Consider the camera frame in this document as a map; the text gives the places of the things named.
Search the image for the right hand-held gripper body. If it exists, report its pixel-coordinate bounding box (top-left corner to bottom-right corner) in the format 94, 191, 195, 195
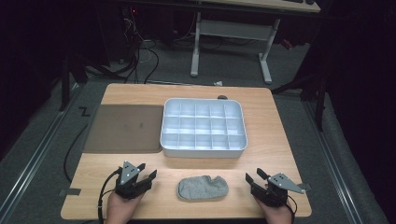
250, 172, 306, 208

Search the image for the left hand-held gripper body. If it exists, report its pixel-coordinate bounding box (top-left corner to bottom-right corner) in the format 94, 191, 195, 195
114, 161, 154, 201

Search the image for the grey sock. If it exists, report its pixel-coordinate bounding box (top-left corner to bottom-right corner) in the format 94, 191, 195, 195
176, 175, 230, 202

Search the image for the white divided storage box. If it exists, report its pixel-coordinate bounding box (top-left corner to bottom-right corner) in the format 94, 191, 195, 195
159, 97, 248, 159

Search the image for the person's right hand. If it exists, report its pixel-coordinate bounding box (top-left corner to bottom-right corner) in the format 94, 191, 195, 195
255, 198, 294, 224

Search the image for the person's left hand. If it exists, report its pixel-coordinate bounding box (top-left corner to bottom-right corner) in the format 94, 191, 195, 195
106, 191, 145, 224

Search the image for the translucent grey box lid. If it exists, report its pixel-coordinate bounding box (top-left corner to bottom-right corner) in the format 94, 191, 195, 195
82, 104, 165, 154

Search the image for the black tape strip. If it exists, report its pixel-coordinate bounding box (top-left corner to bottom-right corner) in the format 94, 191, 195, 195
58, 188, 82, 197

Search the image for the black zigzag floor tape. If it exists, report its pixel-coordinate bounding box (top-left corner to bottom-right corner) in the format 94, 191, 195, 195
78, 105, 92, 118

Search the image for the black metal stand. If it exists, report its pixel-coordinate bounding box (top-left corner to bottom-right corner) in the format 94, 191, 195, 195
270, 43, 330, 133
58, 50, 90, 113

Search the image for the white-legged wooden desk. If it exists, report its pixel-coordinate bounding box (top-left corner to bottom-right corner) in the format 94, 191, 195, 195
189, 0, 321, 85

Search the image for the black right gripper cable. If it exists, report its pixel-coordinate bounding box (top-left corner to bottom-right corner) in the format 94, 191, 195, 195
287, 194, 298, 224

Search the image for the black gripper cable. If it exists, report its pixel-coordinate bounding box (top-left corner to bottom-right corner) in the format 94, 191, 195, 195
97, 167, 123, 224
287, 194, 298, 224

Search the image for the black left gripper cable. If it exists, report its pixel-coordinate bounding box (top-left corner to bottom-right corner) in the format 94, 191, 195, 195
97, 167, 123, 224

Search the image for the black floor cable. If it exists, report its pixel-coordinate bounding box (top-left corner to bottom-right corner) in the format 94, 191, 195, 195
63, 122, 90, 185

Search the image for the metal floor rail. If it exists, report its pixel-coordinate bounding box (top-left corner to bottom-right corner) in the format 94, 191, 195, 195
0, 83, 80, 220
302, 100, 364, 224

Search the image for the bundle of dark cables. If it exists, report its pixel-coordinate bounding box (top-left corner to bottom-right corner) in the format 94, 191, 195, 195
120, 7, 161, 85

